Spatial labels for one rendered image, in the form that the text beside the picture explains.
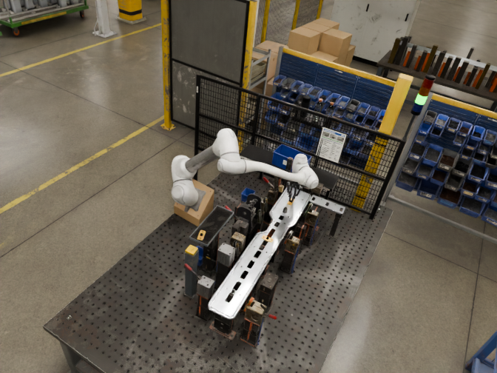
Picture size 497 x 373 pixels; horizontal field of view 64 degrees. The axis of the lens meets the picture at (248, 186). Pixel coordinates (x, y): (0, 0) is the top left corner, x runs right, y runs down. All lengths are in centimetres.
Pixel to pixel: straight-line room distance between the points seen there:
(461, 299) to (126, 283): 319
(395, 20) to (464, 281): 578
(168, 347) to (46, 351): 124
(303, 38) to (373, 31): 260
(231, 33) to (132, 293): 303
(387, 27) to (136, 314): 764
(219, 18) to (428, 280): 358
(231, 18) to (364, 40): 500
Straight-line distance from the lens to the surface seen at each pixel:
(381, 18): 908
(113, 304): 291
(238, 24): 465
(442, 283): 458
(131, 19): 1009
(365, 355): 374
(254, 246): 282
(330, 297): 306
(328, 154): 351
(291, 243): 287
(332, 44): 713
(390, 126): 332
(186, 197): 309
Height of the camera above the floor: 307
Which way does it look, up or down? 39 degrees down
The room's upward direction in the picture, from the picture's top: 8 degrees clockwise
